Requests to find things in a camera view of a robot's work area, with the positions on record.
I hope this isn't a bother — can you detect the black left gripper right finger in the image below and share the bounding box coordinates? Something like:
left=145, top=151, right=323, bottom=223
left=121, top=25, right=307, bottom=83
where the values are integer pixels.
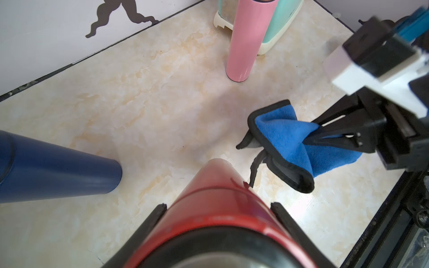
left=270, top=202, right=335, bottom=268

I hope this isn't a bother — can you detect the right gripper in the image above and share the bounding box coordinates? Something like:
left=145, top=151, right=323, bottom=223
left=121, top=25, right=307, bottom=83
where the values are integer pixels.
left=303, top=87, right=429, bottom=171

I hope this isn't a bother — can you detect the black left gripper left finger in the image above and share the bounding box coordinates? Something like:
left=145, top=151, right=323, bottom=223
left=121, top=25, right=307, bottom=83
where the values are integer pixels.
left=102, top=203, right=167, bottom=268

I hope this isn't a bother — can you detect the blue microfiber cloth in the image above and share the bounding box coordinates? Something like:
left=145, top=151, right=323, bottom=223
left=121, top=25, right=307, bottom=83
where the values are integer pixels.
left=236, top=100, right=362, bottom=194

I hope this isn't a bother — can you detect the red thermos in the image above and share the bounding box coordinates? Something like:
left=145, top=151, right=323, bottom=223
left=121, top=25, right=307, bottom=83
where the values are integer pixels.
left=125, top=159, right=316, bottom=268

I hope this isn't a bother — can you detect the blue thermos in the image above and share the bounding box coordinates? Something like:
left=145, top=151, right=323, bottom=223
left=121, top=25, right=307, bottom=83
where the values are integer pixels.
left=1, top=131, right=122, bottom=203

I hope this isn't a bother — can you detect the pink thermos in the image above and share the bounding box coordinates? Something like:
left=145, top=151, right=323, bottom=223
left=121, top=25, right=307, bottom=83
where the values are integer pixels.
left=226, top=0, right=278, bottom=83

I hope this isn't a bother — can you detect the mint green toaster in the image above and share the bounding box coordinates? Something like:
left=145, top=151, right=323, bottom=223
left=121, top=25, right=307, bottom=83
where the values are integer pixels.
left=213, top=0, right=304, bottom=55

